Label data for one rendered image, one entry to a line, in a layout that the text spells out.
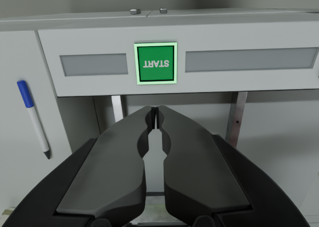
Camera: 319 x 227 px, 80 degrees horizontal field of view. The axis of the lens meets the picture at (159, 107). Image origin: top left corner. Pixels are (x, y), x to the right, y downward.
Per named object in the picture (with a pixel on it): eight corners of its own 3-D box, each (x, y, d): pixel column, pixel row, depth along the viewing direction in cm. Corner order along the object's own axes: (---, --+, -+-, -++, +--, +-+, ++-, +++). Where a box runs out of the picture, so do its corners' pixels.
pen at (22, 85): (50, 160, 32) (22, 82, 26) (44, 160, 32) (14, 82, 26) (53, 156, 33) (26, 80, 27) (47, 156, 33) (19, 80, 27)
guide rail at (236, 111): (219, 213, 64) (221, 222, 62) (212, 213, 65) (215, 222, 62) (245, 67, 41) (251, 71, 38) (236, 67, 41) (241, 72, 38)
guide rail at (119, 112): (138, 215, 65) (137, 224, 62) (132, 215, 65) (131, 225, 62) (120, 71, 41) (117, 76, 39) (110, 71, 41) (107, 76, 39)
